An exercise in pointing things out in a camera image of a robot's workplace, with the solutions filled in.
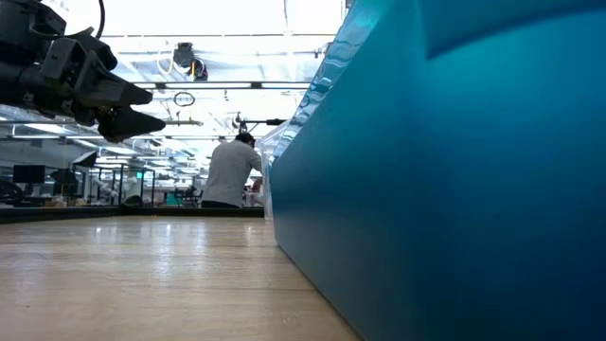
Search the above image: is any black table frame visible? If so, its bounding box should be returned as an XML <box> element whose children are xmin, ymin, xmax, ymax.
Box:
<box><xmin>0</xmin><ymin>204</ymin><xmax>265</xmax><ymax>224</ymax></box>

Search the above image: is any black background rig frame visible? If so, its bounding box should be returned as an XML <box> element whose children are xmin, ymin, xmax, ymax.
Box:
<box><xmin>94</xmin><ymin>163</ymin><xmax>156</xmax><ymax>207</ymax></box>

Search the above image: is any grey overhead metal bar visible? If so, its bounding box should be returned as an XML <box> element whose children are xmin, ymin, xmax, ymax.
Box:
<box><xmin>132</xmin><ymin>81</ymin><xmax>312</xmax><ymax>91</ymax></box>

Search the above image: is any thin overhead metal bar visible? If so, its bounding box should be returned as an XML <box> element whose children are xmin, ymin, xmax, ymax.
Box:
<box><xmin>0</xmin><ymin>117</ymin><xmax>205</xmax><ymax>127</ymax></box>

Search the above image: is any black studio softbox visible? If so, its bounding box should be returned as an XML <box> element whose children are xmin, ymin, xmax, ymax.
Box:
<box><xmin>49</xmin><ymin>167</ymin><xmax>80</xmax><ymax>196</ymax></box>
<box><xmin>70</xmin><ymin>150</ymin><xmax>99</xmax><ymax>169</ymax></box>

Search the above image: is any black overhead camera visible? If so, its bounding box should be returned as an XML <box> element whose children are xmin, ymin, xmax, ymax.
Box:
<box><xmin>171</xmin><ymin>41</ymin><xmax>210</xmax><ymax>82</ymax></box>

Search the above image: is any black round object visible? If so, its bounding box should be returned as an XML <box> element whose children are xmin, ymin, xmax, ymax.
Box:
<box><xmin>0</xmin><ymin>177</ymin><xmax>23</xmax><ymax>206</ymax></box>

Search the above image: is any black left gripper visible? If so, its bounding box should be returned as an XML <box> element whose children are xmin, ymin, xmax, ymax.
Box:
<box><xmin>21</xmin><ymin>27</ymin><xmax>168</xmax><ymax>144</ymax></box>

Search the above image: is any teal plastic tray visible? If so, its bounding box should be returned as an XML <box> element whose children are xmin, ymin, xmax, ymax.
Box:
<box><xmin>269</xmin><ymin>0</ymin><xmax>606</xmax><ymax>341</ymax></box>

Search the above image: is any black cable loop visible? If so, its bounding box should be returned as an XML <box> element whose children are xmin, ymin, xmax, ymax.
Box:
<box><xmin>171</xmin><ymin>90</ymin><xmax>197</xmax><ymax>108</ymax></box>

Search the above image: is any black background monitor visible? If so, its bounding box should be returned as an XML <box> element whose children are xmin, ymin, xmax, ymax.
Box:
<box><xmin>11</xmin><ymin>164</ymin><xmax>46</xmax><ymax>186</ymax></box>

